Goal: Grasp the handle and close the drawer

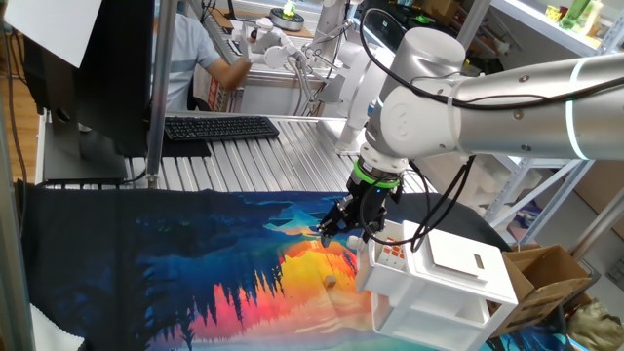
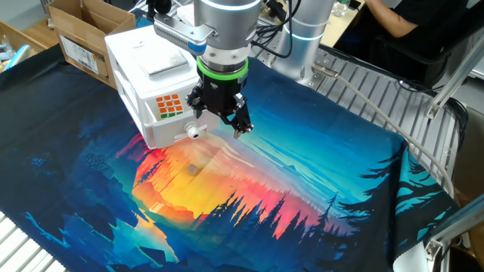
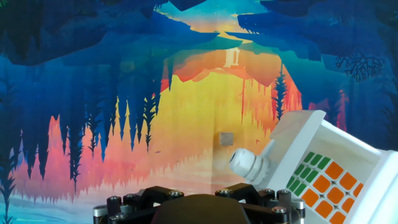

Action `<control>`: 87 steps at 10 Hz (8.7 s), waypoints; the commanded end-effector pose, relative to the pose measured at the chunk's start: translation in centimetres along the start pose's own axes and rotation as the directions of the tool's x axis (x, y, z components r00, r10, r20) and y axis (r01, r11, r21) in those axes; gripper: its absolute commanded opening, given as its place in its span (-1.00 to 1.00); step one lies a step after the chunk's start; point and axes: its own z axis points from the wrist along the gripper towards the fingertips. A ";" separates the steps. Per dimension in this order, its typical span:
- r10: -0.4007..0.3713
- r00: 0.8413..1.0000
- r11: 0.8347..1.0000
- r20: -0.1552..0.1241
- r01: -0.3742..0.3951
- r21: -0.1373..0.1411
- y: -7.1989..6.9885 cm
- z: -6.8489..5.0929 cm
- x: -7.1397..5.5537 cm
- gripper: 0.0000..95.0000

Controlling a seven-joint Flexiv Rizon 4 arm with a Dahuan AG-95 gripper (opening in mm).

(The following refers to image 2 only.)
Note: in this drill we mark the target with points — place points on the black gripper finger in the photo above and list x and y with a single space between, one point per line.
196 101
242 121

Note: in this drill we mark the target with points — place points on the clear plastic bottle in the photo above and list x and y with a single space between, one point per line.
341 7

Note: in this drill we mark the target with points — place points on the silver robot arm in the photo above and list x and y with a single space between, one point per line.
227 22

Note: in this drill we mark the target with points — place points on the wooden crate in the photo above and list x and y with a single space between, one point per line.
19 36

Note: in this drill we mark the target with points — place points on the brown cardboard box with label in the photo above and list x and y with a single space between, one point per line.
75 22

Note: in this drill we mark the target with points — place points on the forest sunset print cloth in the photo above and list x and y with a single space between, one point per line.
302 151

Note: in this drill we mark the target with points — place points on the white plastic drawer cabinet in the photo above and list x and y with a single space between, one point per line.
125 49

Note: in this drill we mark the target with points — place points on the silver wrist camera blue cap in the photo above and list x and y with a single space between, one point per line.
177 32

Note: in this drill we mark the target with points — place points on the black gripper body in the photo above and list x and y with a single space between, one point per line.
221 94

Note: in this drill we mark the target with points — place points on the person forearm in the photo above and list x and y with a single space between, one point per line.
389 22

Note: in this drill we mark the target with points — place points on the person black shirt torso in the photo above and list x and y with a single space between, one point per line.
431 11

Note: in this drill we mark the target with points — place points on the small grey cube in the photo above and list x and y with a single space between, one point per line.
193 170

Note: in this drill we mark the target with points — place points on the orange green rubik's cube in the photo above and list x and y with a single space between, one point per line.
169 106

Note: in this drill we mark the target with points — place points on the light blue plastic object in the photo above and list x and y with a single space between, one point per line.
17 56

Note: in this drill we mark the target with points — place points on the aluminium profile beam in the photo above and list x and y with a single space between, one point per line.
455 77
457 223

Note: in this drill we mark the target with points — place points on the grey metal plate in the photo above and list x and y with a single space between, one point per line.
159 58

